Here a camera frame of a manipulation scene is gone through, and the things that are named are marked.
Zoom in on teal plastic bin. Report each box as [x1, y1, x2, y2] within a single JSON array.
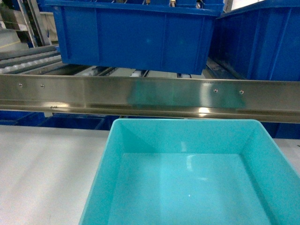
[[80, 119, 300, 225]]

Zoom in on blue bins on lower shelf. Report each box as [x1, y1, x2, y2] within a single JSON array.
[[0, 111, 119, 130]]

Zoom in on stainless steel shelf front rail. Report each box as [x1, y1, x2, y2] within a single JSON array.
[[0, 75, 300, 123]]

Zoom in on blue bin on shelf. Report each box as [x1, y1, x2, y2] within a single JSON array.
[[209, 0, 300, 82], [45, 0, 221, 75]]

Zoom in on blue bin on shelf centre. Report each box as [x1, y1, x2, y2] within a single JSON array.
[[45, 0, 221, 75]]

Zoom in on roller conveyor shelf tracks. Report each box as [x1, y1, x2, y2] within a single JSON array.
[[0, 46, 238, 80]]

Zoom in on blue bin on shelf right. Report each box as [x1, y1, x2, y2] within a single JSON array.
[[209, 0, 300, 82]]

